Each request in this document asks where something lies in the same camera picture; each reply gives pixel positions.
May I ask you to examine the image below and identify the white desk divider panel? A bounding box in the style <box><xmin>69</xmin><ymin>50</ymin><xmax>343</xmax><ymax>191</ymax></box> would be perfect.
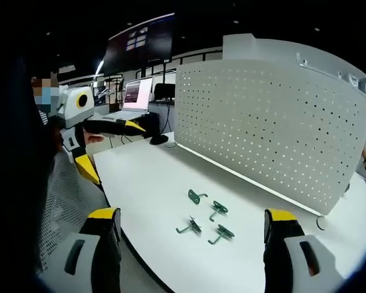
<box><xmin>222</xmin><ymin>33</ymin><xmax>365</xmax><ymax>90</ymax></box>

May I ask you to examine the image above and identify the green hook assembly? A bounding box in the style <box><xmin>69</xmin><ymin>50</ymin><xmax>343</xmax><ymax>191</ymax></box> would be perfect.
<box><xmin>187</xmin><ymin>189</ymin><xmax>209</xmax><ymax>205</ymax></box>
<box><xmin>209</xmin><ymin>200</ymin><xmax>229</xmax><ymax>222</ymax></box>
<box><xmin>207</xmin><ymin>223</ymin><xmax>235</xmax><ymax>246</ymax></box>
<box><xmin>175</xmin><ymin>215</ymin><xmax>203</xmax><ymax>236</ymax></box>

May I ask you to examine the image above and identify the black monitor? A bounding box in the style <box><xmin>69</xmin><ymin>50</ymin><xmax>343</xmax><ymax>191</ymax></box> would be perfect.
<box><xmin>153</xmin><ymin>82</ymin><xmax>176</xmax><ymax>102</ymax></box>

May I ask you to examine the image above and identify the black monitor stand base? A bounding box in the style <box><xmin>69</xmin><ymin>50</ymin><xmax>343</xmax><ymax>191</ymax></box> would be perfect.
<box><xmin>149</xmin><ymin>134</ymin><xmax>170</xmax><ymax>146</ymax></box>

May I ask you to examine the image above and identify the person's dark clothing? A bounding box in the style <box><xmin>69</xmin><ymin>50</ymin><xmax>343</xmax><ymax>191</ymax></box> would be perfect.
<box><xmin>0</xmin><ymin>57</ymin><xmax>65</xmax><ymax>275</ymax></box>

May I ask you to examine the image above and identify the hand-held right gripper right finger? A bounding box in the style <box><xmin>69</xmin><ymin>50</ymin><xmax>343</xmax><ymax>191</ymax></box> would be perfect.
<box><xmin>263</xmin><ymin>208</ymin><xmax>346</xmax><ymax>293</ymax></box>

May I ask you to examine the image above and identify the white perforated mounting plate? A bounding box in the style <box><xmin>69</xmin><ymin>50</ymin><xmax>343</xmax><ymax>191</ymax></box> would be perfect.
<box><xmin>173</xmin><ymin>59</ymin><xmax>366</xmax><ymax>217</ymax></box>

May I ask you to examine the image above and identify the open laptop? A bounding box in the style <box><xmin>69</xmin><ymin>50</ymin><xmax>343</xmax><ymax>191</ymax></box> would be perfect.
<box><xmin>105</xmin><ymin>77</ymin><xmax>154</xmax><ymax>122</ymax></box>

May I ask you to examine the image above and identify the person's left hand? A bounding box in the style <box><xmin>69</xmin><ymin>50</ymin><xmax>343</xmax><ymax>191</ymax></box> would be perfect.
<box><xmin>82</xmin><ymin>125</ymin><xmax>106</xmax><ymax>145</ymax></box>

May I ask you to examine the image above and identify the black cable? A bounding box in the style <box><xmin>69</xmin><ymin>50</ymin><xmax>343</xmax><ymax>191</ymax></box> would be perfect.
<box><xmin>160</xmin><ymin>102</ymin><xmax>172</xmax><ymax>137</ymax></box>

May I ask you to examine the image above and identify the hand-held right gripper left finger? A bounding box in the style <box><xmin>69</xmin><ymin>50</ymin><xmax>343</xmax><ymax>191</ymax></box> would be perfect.
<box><xmin>38</xmin><ymin>207</ymin><xmax>123</xmax><ymax>293</ymax></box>

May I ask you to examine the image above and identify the large dark wall screen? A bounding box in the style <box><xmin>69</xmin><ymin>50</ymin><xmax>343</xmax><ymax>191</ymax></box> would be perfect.
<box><xmin>102</xmin><ymin>12</ymin><xmax>176</xmax><ymax>76</ymax></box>

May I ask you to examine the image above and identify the white mesh chair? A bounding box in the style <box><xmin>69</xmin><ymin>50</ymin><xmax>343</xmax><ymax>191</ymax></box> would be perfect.
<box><xmin>38</xmin><ymin>151</ymin><xmax>112</xmax><ymax>272</ymax></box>

